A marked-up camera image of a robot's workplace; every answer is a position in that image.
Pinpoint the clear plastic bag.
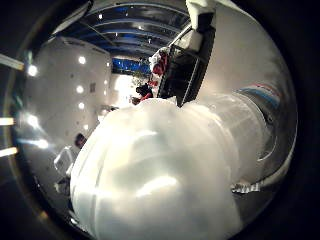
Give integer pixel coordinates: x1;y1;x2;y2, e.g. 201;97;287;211
69;81;298;240

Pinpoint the black shelf rack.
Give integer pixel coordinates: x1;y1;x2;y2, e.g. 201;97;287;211
156;26;216;108

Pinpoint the red and white decoration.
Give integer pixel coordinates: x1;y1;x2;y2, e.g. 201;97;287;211
148;48;169;77

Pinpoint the person in dark jacket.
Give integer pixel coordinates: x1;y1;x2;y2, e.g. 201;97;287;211
73;132;88;149

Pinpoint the blue lit wall screen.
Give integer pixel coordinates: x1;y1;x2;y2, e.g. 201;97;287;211
111;57;153;76

